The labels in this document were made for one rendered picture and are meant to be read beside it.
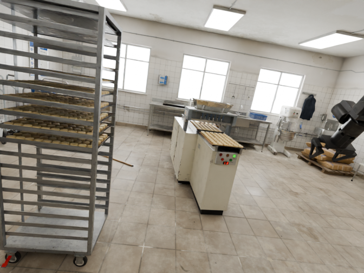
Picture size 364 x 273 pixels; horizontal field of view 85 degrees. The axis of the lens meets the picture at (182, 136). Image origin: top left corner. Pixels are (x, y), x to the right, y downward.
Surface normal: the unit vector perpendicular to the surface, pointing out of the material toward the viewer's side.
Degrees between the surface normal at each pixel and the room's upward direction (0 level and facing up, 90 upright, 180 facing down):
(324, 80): 90
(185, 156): 90
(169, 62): 90
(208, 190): 90
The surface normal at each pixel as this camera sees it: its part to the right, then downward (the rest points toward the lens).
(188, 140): 0.15, 0.27
